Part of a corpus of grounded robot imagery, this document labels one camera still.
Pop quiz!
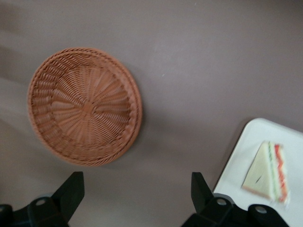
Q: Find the triangular sandwich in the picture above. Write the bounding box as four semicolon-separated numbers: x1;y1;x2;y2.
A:
241;140;291;209

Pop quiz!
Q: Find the round brown wicker basket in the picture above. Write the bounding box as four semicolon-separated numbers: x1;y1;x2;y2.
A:
27;47;143;167

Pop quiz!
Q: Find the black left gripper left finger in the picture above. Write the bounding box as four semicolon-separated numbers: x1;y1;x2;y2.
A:
27;171;85;227

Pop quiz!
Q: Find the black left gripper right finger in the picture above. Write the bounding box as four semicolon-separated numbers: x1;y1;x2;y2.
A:
182;172;237;227

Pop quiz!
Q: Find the beige rectangular tray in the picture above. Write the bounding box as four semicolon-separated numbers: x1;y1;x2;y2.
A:
212;117;303;227

